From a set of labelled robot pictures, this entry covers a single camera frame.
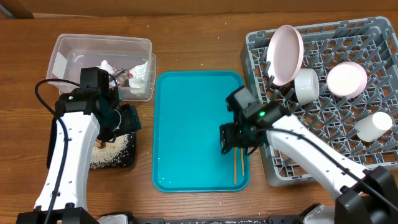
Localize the large pink plate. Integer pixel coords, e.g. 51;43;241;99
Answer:
267;25;304;86

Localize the white rice pile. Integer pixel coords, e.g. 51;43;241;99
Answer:
89;132;136;170

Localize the black tray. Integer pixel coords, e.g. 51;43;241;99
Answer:
46;124;137;170

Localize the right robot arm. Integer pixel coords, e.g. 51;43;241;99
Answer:
220;103;397;223

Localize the red foil wrapper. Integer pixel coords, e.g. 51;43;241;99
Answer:
109;69;127;85

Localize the grey dish rack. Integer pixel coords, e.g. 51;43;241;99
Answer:
241;17;397;170

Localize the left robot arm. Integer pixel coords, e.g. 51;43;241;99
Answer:
17;89;141;223

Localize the brown food scrap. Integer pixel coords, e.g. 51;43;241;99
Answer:
94;139;106;149

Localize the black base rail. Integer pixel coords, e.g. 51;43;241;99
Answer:
97;203;335;224

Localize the white napkin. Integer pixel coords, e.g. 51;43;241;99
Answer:
98;60;148;95

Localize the grey bowl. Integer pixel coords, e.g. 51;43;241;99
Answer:
294;68;319;105

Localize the clear plastic bin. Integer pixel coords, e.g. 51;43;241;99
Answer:
46;34;156;101

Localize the teal plastic tray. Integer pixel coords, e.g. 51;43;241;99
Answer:
152;70;250;193

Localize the small white cup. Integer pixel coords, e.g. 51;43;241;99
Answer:
355;112;393;142

